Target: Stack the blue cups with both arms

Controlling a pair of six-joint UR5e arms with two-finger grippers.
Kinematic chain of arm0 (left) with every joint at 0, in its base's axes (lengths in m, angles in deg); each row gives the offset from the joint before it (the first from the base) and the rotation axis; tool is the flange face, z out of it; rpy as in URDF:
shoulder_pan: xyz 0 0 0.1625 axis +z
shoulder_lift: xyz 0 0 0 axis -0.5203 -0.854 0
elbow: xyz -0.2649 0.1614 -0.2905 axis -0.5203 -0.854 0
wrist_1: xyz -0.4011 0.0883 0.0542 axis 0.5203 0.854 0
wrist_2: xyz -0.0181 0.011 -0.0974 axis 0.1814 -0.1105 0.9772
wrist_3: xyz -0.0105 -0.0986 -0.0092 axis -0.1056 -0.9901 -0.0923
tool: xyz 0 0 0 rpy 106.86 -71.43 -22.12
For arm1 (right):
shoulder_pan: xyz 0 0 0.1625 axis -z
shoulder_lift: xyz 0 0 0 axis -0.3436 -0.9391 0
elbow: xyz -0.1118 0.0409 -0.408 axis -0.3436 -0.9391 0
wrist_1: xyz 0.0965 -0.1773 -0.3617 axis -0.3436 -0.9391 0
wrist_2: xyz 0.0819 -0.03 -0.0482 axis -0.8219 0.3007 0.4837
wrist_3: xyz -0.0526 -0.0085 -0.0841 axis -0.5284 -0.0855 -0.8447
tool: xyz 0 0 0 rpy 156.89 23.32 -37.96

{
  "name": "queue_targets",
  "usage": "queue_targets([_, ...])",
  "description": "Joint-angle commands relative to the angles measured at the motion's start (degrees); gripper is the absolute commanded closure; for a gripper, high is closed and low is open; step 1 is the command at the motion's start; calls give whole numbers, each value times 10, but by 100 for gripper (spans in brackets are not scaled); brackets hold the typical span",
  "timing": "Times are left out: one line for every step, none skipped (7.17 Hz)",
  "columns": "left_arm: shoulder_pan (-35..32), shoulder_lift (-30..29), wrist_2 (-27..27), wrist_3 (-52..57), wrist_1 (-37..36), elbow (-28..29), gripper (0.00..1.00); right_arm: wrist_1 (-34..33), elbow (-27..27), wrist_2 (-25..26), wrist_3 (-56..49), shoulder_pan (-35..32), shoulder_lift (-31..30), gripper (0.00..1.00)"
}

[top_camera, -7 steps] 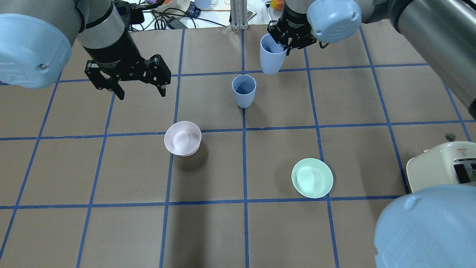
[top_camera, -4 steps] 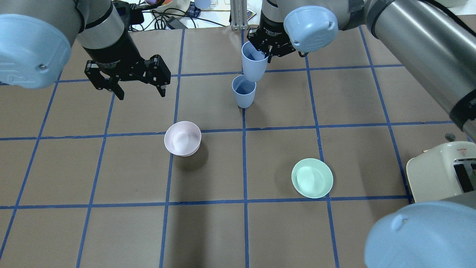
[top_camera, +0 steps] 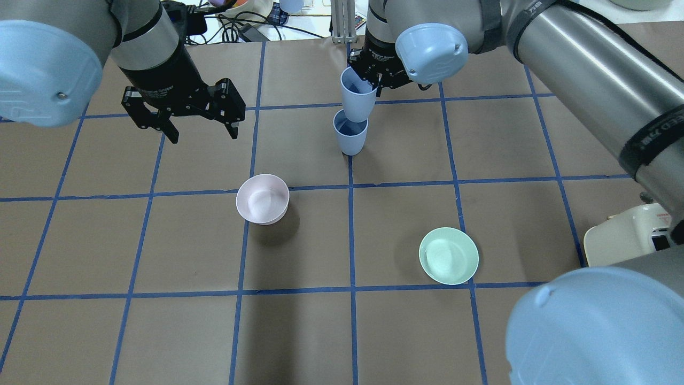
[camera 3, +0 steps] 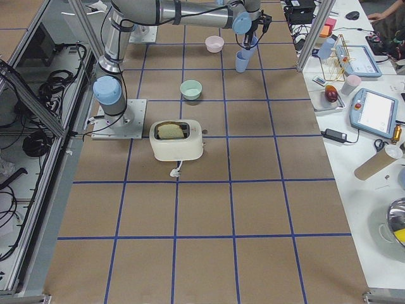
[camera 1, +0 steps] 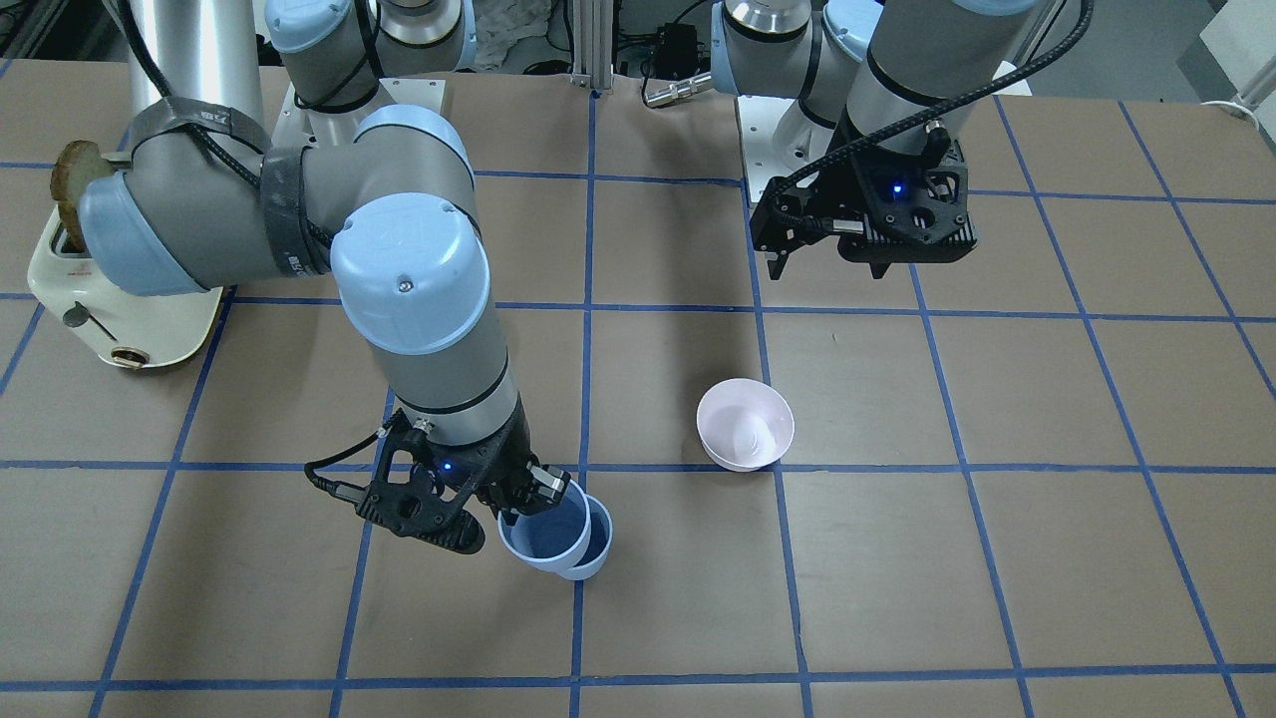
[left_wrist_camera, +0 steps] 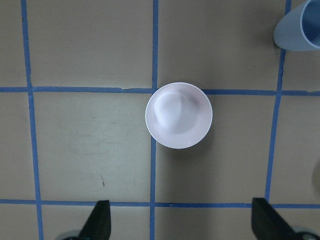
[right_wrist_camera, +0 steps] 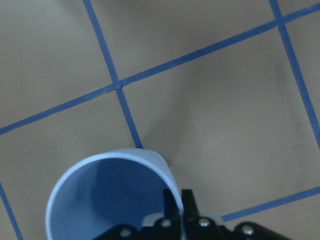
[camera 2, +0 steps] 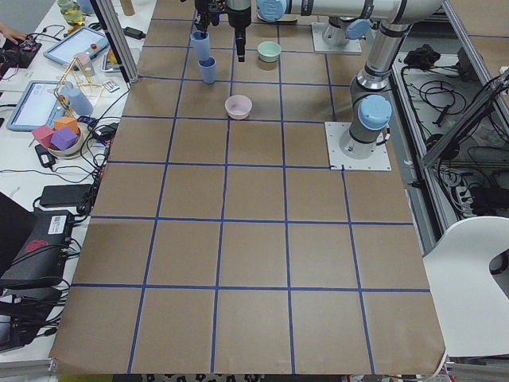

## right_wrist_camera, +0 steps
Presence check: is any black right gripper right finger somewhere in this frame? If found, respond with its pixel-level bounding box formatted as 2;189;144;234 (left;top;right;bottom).
181;189;200;222

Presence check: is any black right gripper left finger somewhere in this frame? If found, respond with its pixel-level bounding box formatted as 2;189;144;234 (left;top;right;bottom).
163;189;180;221

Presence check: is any light blue cup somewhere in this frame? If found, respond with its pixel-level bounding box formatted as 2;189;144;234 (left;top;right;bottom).
45;148;183;240

